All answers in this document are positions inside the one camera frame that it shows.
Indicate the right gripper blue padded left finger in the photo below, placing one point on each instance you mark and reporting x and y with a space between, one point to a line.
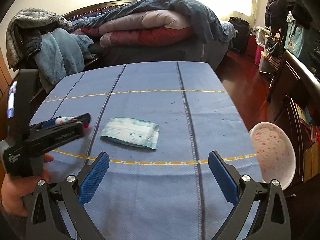
91 176

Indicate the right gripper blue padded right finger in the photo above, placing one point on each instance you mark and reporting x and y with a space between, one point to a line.
226 176

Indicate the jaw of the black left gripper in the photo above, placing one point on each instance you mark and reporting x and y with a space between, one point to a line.
70 123

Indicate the white butterfly print tube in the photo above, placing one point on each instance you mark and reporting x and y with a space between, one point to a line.
85 119

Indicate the grey knit sleeve forearm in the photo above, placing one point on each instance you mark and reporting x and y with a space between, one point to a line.
17 224

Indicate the pink speckled trash bin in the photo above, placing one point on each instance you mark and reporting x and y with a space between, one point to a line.
274 152

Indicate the person's left hand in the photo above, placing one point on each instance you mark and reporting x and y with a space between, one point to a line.
15 188

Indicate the green wet wipes pack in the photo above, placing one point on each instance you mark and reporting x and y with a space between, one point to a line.
132 132

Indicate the light blue fleece blanket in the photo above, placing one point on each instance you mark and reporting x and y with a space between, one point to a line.
61 54

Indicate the blue checked tablecloth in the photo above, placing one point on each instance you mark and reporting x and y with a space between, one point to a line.
158 122

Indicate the red books stack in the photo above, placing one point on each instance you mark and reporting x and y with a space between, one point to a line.
307 121

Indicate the pink and red folded quilt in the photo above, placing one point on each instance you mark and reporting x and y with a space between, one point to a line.
156 28

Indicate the dark wooden dresser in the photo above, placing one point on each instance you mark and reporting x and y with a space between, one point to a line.
293 105

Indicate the grey knit garment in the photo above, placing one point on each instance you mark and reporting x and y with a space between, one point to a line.
24 31

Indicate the bed with grey sheet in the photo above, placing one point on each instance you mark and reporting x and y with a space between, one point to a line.
191 49

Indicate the pink storage box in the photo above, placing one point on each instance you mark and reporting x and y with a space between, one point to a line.
258 51

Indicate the black suitcase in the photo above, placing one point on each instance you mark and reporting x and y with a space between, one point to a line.
242 34

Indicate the hanging dark clothes pile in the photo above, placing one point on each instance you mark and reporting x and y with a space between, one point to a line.
301 35

